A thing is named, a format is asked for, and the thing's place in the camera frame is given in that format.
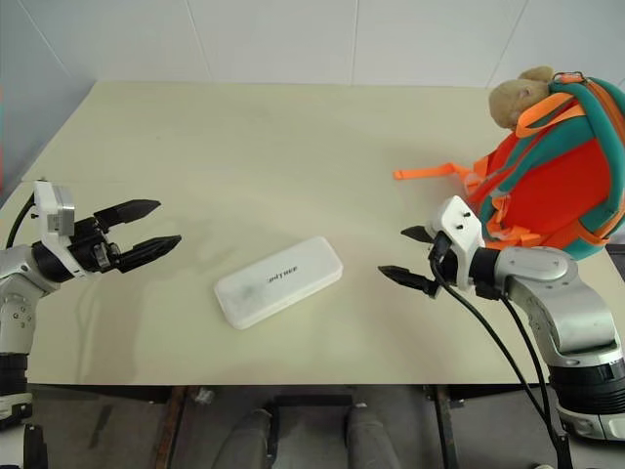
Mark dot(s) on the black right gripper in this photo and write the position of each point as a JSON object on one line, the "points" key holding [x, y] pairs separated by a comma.
{"points": [[436, 254]]}

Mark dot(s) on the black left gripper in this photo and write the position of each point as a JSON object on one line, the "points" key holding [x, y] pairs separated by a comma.
{"points": [[93, 249]]}

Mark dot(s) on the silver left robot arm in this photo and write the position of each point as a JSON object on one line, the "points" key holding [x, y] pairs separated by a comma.
{"points": [[19, 273]]}

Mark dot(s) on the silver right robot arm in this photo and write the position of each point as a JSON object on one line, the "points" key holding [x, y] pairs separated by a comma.
{"points": [[561, 303]]}

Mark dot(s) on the white rectangular case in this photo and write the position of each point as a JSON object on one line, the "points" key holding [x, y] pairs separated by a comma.
{"points": [[278, 282]]}

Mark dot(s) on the orange and teal backpack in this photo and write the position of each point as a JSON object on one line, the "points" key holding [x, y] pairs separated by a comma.
{"points": [[561, 181]]}

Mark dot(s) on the tan plush bear toy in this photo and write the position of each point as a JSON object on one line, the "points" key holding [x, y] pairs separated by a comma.
{"points": [[515, 98]]}

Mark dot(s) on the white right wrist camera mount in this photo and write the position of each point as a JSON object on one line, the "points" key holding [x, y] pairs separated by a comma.
{"points": [[461, 229]]}

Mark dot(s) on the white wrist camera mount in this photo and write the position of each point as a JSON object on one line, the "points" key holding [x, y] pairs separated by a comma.
{"points": [[461, 229], [53, 215]]}

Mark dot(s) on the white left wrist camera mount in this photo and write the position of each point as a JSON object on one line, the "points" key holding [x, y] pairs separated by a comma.
{"points": [[53, 215]]}

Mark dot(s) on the black table frame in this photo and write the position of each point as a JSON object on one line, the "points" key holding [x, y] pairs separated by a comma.
{"points": [[312, 398]]}

